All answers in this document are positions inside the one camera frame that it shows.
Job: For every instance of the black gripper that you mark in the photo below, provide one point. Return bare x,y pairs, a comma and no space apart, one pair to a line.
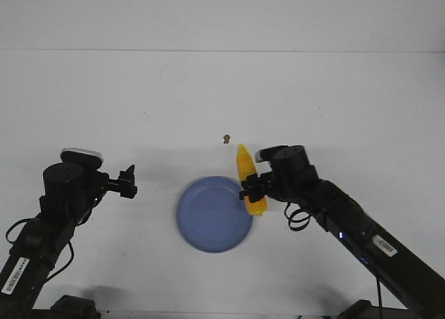
256,187
125,184

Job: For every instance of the yellow corn cob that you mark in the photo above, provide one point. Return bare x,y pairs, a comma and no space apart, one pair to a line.
245,167

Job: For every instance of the blue round plate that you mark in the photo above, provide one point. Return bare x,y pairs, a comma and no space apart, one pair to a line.
210,216

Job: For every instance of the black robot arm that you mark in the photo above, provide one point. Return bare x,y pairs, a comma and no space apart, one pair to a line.
71,192
285,174

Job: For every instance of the small brown crumb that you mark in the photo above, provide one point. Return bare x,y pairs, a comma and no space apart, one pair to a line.
226,139

